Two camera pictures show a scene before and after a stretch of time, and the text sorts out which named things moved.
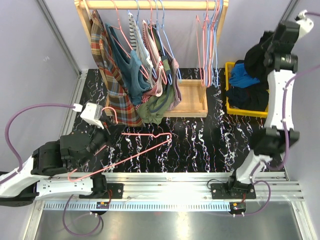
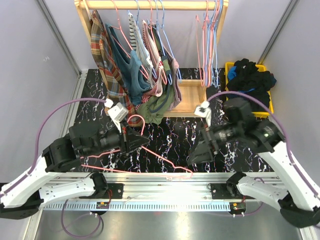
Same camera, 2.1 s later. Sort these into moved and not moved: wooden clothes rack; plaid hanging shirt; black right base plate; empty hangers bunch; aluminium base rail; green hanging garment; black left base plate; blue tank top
Moved: blue tank top
Not moved: green hanging garment; black right base plate; wooden clothes rack; plaid hanging shirt; empty hangers bunch; aluminium base rail; black left base plate
